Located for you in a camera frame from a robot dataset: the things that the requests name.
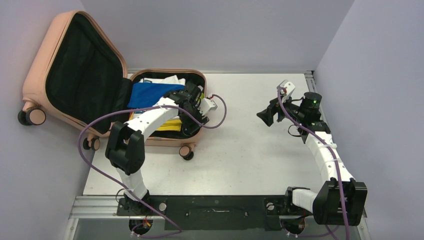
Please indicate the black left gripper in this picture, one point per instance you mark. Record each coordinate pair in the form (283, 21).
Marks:
(191, 127)

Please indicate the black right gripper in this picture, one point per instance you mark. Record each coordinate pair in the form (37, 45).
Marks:
(268, 115)

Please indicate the yellow cloth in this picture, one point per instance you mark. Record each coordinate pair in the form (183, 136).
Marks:
(174, 124)

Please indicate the white blue printed cloth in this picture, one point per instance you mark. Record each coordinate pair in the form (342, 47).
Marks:
(173, 80)

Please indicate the pink hard-shell suitcase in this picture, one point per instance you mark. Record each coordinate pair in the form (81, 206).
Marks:
(78, 75)

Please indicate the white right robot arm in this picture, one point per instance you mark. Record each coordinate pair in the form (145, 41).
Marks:
(341, 199)

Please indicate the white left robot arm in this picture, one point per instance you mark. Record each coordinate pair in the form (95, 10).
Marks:
(158, 103)

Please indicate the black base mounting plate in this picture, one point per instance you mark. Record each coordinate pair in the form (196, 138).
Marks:
(217, 212)

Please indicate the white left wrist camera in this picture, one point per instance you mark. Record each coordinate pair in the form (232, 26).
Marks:
(207, 105)

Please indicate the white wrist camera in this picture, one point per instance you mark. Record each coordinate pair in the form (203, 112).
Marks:
(285, 89)
(207, 105)

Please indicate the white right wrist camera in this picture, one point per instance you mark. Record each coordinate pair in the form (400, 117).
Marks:
(285, 89)

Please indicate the aluminium front rail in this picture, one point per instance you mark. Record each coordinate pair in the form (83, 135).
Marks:
(102, 207)

